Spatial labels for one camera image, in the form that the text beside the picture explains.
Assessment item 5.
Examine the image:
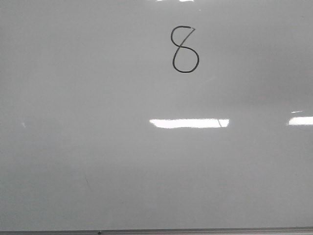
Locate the white glossy whiteboard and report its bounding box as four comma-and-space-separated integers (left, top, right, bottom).
0, 0, 313, 231

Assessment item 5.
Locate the grey aluminium whiteboard frame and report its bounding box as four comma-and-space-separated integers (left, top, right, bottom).
1, 227, 313, 235

